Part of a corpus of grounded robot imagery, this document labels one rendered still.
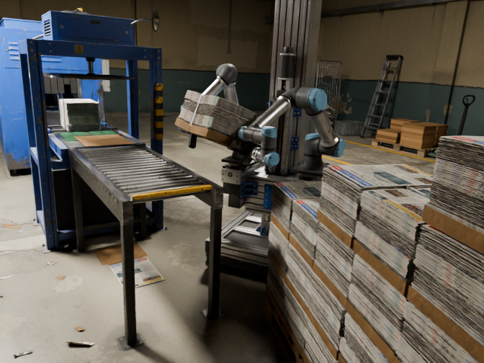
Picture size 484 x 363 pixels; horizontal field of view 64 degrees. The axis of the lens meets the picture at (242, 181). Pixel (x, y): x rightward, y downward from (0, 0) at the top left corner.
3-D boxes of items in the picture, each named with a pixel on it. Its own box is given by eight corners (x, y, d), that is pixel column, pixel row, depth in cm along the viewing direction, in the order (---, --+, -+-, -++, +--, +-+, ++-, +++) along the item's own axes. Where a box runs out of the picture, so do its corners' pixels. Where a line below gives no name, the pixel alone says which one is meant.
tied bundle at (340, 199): (395, 216, 172) (404, 165, 166) (443, 245, 145) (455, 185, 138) (316, 220, 163) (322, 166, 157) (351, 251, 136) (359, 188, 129)
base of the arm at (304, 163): (303, 163, 266) (304, 150, 263) (325, 167, 260) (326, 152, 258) (297, 168, 252) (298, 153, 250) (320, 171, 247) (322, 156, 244)
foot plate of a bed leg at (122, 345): (148, 343, 206) (148, 342, 206) (121, 353, 199) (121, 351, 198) (140, 330, 217) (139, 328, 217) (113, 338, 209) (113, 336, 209)
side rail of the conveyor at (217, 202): (223, 208, 215) (224, 187, 212) (214, 209, 212) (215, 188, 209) (140, 157, 322) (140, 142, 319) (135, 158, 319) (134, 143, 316)
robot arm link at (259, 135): (253, 125, 194) (251, 147, 197) (270, 128, 187) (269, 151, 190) (263, 124, 200) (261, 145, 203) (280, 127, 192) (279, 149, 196)
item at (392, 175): (405, 166, 165) (406, 163, 165) (456, 186, 139) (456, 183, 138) (326, 167, 157) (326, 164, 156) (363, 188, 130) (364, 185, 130)
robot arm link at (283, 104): (287, 82, 225) (233, 127, 200) (302, 83, 218) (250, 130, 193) (291, 99, 231) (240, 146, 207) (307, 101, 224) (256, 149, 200)
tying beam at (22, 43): (161, 60, 312) (161, 47, 309) (28, 53, 261) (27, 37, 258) (134, 60, 366) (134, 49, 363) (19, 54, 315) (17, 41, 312)
